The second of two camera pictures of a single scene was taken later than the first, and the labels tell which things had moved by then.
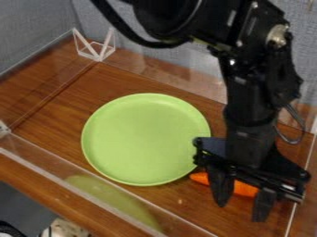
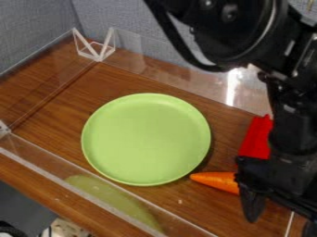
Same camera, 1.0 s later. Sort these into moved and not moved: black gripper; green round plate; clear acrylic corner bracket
Moved: black gripper
Not moved: green round plate; clear acrylic corner bracket
